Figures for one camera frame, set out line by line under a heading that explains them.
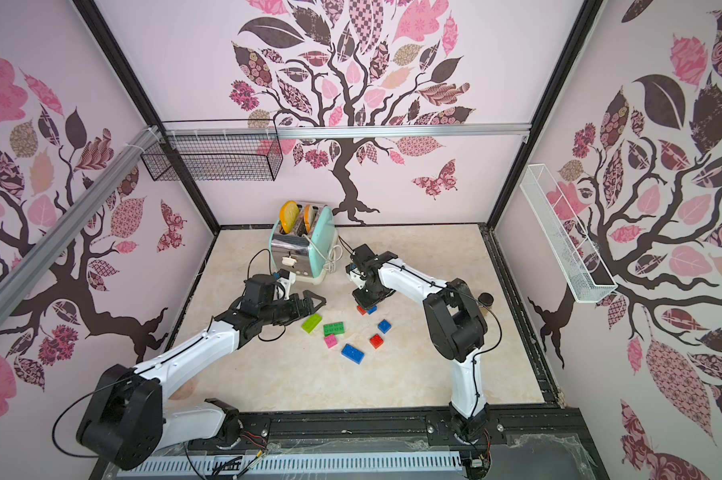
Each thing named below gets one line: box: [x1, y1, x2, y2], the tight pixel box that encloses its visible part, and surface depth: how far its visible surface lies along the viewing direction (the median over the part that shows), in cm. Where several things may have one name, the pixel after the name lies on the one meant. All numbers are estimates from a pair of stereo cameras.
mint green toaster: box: [269, 203, 338, 285], surface depth 96 cm
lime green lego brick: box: [301, 313, 322, 333], surface depth 94 cm
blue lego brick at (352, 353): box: [341, 343, 365, 365], surface depth 87 cm
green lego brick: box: [323, 322, 345, 337], surface depth 92 cm
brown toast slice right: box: [303, 204, 312, 233], surface depth 97 cm
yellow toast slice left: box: [280, 200, 299, 234], surface depth 99 cm
